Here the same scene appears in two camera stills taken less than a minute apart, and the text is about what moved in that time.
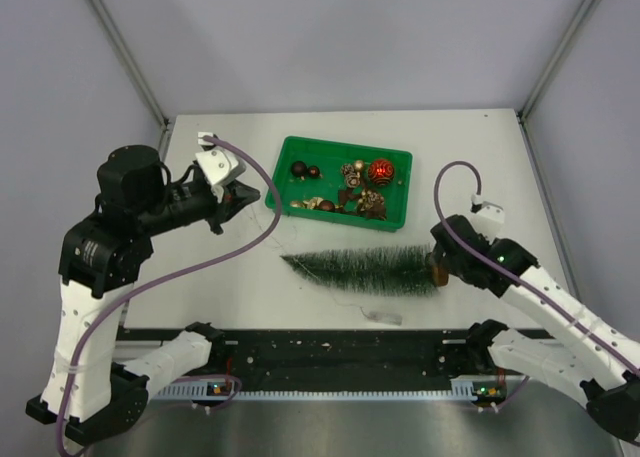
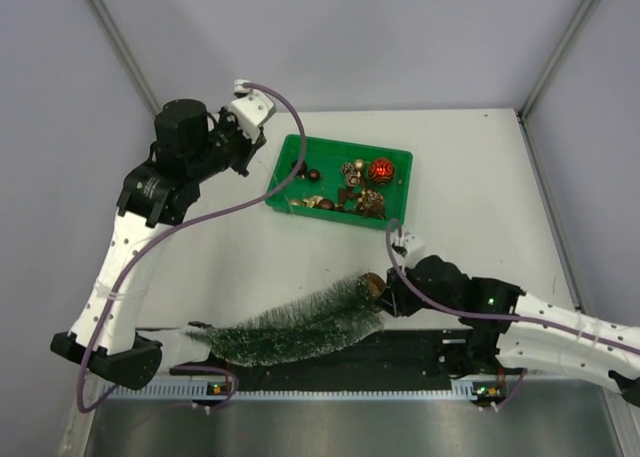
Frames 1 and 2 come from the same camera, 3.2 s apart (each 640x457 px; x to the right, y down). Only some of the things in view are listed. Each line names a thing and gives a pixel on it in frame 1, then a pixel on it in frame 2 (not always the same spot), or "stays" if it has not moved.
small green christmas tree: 386,270 to 325,321
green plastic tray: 343,184 stays
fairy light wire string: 306,270 to 278,183
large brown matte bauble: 298,168 stays
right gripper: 448,260 to 395,299
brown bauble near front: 327,205 stays
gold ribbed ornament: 313,203 stays
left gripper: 236,196 to 226,121
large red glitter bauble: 381,171 stays
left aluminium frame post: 125,52 stays
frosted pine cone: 348,171 stays
